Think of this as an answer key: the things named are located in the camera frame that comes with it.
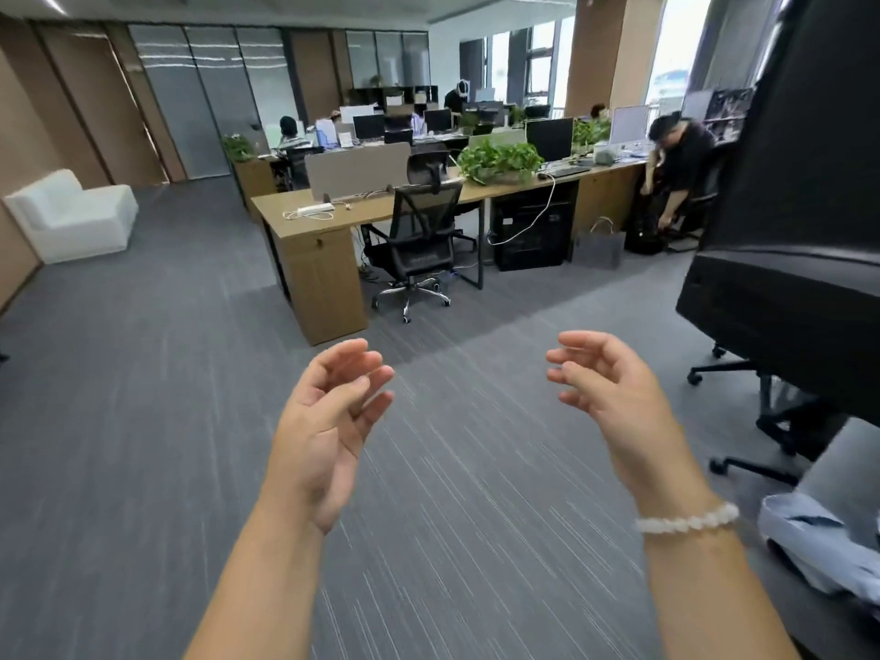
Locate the person's right hand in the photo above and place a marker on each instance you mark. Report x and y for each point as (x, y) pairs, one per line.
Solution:
(632, 419)

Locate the person's left hand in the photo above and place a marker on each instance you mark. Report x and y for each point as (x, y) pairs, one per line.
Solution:
(323, 453)

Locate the person's right thumb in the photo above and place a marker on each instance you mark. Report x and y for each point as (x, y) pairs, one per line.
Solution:
(591, 384)

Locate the person's left thumb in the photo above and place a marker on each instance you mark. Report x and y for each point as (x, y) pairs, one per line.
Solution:
(337, 404)

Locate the person's left middle finger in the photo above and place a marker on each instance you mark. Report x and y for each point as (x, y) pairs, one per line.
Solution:
(380, 379)

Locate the person's right middle finger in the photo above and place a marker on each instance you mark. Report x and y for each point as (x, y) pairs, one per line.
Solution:
(574, 357)

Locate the person's right little finger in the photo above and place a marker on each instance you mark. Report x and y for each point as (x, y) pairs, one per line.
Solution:
(576, 401)

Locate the person's left forearm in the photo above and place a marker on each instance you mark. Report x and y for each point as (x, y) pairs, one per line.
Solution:
(261, 591)

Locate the person's right forearm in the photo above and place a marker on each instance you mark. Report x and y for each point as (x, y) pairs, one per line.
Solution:
(715, 597)

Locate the grey paper bag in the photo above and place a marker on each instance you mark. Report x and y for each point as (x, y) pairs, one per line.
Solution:
(598, 248)

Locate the long wooden desk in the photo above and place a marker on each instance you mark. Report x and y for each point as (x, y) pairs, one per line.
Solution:
(323, 267)

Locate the black under-desk cabinet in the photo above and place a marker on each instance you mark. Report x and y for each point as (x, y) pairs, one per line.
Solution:
(533, 230)

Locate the black backpack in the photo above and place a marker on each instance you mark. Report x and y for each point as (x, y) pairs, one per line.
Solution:
(643, 230)

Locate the black mesh office chair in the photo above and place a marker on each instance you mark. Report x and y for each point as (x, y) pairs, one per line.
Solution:
(419, 233)

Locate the white power strip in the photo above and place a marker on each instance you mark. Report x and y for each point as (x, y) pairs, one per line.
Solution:
(316, 208)

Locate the black keyboard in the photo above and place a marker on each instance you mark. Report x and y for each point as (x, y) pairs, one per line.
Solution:
(565, 171)

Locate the grey desk divider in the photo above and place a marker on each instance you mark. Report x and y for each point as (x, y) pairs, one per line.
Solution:
(357, 170)

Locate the large green potted plant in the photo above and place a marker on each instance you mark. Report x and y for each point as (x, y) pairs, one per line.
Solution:
(498, 160)

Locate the black computer monitor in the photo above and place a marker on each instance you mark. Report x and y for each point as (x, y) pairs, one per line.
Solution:
(438, 120)
(549, 139)
(368, 127)

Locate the small green desk plant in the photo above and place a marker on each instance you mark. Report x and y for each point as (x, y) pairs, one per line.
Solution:
(590, 133)

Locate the wooden cabinet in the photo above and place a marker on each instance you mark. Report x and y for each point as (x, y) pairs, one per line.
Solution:
(256, 182)

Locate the large black office chair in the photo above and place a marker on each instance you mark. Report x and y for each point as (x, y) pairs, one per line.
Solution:
(797, 267)

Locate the white-backed monitor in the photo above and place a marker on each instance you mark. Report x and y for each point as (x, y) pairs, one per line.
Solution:
(629, 124)

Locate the grey padded seat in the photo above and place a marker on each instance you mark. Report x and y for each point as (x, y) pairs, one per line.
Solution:
(842, 467)

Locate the green plant on cabinet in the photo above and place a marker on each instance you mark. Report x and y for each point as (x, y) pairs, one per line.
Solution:
(238, 148)

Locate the light blue garment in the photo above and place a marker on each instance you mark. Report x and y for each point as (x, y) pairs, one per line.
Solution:
(818, 549)

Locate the white sofa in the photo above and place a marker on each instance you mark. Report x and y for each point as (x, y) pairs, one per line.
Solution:
(72, 216)

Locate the frosted glass partition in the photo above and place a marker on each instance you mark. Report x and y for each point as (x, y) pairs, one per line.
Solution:
(206, 96)

